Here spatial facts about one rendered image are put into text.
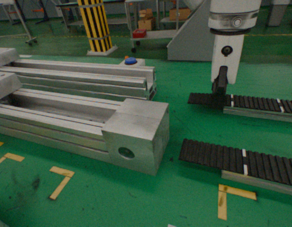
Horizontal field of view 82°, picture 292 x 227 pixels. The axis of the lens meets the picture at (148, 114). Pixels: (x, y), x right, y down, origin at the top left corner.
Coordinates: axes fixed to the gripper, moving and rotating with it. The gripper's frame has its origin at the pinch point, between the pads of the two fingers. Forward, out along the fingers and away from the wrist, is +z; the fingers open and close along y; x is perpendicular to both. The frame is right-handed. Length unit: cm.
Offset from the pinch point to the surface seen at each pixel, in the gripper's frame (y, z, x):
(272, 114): -1.3, 3.0, -12.7
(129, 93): -5.0, -0.9, 22.2
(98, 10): 266, 6, 212
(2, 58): -1, -7, 75
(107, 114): -16.7, -2.5, 21.6
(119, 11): 744, 62, 436
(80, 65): 2.5, -4.4, 42.9
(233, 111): -2.0, 3.0, -4.2
